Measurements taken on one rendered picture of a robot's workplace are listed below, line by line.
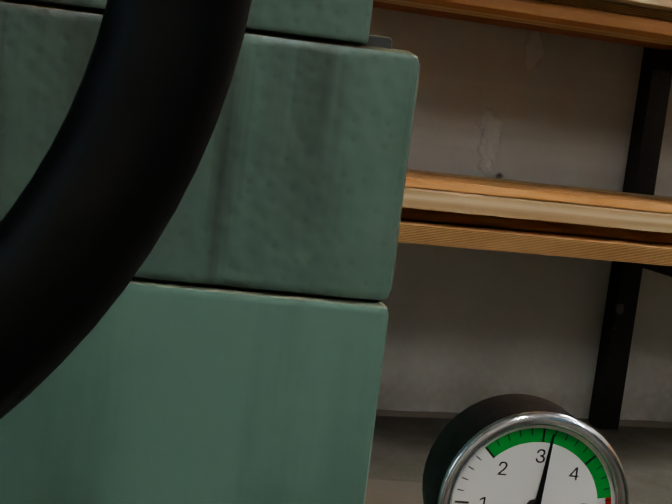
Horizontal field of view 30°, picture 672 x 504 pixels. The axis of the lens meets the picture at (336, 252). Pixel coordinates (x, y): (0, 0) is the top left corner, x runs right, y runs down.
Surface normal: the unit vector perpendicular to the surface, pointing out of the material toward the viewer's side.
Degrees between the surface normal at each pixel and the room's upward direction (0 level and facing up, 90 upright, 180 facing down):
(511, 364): 90
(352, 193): 90
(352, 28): 90
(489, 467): 90
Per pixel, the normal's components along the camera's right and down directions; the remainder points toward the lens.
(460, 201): 0.29, 0.15
